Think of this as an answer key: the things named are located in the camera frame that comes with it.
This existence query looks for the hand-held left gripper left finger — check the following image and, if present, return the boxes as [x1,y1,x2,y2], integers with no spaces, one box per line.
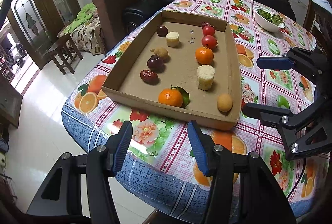
[26,120,134,224]

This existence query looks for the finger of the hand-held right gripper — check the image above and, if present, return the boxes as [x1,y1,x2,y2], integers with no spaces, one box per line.
[257,45,326,76]
[242,95,332,161]

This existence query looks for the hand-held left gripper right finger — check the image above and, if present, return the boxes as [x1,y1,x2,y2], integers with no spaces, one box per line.
[187,120,297,224]

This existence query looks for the tan round longan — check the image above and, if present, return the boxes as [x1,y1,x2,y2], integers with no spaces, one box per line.
[217,93,233,112]
[154,48,170,60]

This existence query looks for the orange mandarin with leaf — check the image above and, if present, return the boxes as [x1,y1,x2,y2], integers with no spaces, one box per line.
[158,86,190,108]

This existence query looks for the red tomato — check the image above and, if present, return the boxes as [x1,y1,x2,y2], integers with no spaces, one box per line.
[202,25,216,37]
[201,35,218,50]

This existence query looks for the dark red jujube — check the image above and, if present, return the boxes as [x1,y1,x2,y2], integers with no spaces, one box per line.
[139,69,159,83]

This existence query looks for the shallow cardboard box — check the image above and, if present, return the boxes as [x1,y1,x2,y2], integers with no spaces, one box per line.
[101,10,242,131]

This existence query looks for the printed floral tablecloth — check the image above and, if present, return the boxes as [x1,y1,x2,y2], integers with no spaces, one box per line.
[62,0,330,219]

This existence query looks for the white bowl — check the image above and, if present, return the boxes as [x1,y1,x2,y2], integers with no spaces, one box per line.
[254,6,285,33]

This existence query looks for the green leafy vegetables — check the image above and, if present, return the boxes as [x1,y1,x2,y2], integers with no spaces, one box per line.
[256,8,284,24]

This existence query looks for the wooden stool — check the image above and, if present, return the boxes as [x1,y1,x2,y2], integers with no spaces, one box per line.
[45,34,84,76]

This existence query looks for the brown patterned blanket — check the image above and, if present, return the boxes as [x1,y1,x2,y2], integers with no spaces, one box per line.
[70,16,105,55]

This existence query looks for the dark wooden cabinet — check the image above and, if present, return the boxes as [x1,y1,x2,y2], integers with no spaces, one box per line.
[0,76,24,128]

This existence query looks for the green blanket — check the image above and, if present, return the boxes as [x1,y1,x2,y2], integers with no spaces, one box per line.
[61,3,98,33]

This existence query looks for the brown armchair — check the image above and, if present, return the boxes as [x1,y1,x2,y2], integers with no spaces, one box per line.
[90,0,154,54]

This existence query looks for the wooden glass door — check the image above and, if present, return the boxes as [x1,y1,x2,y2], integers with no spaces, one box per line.
[0,0,81,71]

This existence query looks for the black cable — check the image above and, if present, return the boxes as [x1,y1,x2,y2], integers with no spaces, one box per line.
[287,158,308,198]

